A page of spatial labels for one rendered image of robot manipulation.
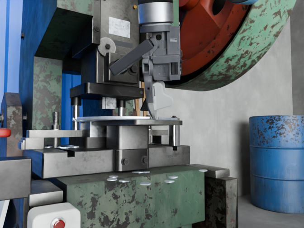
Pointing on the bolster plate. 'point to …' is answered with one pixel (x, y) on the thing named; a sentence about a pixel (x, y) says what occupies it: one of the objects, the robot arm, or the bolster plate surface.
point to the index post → (174, 134)
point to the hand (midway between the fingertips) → (151, 114)
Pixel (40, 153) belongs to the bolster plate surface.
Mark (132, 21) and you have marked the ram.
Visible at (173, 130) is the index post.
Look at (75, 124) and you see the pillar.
